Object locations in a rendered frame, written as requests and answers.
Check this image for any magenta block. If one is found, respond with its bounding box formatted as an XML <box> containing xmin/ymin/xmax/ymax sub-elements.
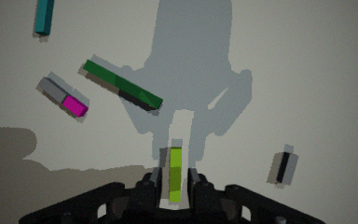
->
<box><xmin>63</xmin><ymin>96</ymin><xmax>89</xmax><ymax>117</ymax></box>

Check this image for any grey rectangular block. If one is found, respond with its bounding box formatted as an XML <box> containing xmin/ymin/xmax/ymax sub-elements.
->
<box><xmin>276</xmin><ymin>152</ymin><xmax>298</xmax><ymax>186</ymax></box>
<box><xmin>38</xmin><ymin>77</ymin><xmax>72</xmax><ymax>104</ymax></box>

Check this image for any turquoise rod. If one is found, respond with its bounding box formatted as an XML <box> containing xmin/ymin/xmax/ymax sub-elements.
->
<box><xmin>34</xmin><ymin>0</ymin><xmax>54</xmax><ymax>35</ymax></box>

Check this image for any dark green rod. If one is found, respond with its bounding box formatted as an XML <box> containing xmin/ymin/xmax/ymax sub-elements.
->
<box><xmin>83</xmin><ymin>60</ymin><xmax>162</xmax><ymax>109</ymax></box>

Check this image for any lime green rod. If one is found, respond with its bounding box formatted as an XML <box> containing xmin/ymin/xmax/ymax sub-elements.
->
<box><xmin>170</xmin><ymin>147</ymin><xmax>182</xmax><ymax>202</ymax></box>

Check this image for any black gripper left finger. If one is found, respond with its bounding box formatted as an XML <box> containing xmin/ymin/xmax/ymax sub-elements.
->
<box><xmin>19</xmin><ymin>167</ymin><xmax>162</xmax><ymax>224</ymax></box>

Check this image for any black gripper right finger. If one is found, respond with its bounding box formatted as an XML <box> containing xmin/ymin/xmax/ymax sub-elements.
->
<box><xmin>187</xmin><ymin>168</ymin><xmax>325</xmax><ymax>224</ymax></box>

